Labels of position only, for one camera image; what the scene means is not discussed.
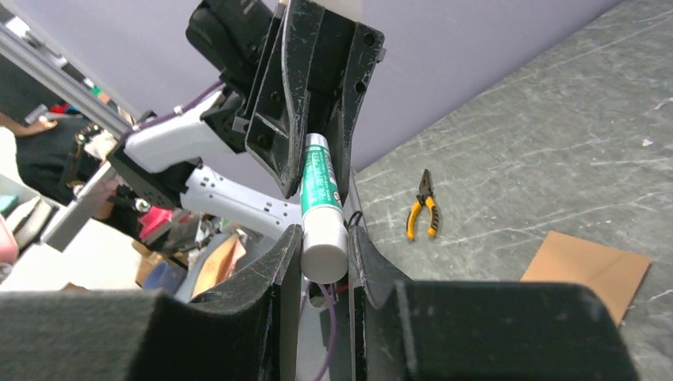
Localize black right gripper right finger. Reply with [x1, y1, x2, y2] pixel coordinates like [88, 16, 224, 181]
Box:
[348, 225, 639, 380]

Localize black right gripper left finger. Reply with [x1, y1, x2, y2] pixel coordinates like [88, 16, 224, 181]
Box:
[1, 225, 302, 380]

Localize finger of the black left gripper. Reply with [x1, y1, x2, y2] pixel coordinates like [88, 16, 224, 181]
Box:
[245, 1, 325, 198]
[329, 23, 384, 202]

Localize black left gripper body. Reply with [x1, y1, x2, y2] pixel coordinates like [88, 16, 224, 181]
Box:
[231, 0, 369, 138]

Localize green white glue stick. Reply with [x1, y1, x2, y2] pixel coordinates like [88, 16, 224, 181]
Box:
[299, 133, 348, 284]

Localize brown paper envelope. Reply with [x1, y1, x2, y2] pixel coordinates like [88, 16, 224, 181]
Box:
[521, 231, 652, 325]

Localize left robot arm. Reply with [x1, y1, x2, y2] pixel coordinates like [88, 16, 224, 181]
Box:
[108, 1, 385, 239]

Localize stack of papers and folders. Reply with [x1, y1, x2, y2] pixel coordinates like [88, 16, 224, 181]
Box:
[136, 229, 248, 302]

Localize yellow handled pliers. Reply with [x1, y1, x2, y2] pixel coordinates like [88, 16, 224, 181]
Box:
[406, 169, 440, 241]

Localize aluminium frame rail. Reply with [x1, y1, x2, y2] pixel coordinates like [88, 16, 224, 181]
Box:
[0, 21, 133, 253]

